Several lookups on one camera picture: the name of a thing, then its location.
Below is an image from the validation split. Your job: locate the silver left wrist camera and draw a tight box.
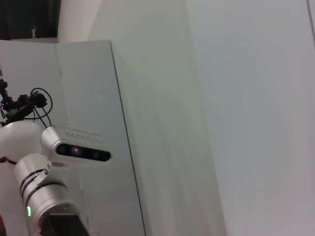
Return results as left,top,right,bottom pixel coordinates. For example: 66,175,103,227
40,125,111,167

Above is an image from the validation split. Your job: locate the black camera bracket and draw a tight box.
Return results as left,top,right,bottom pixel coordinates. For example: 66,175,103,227
0,78,49,121

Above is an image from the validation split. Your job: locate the white rounded robot shell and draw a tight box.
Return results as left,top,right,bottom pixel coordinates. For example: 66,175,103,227
0,121,47,164

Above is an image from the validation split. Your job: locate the black looped cable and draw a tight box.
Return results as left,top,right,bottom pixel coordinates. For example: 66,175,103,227
29,87,54,128

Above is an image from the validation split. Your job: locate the white partition panel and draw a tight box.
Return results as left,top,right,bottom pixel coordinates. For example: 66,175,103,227
0,40,71,128
55,40,147,236

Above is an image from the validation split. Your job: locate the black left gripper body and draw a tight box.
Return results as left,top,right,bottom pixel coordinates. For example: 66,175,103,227
46,213,91,236

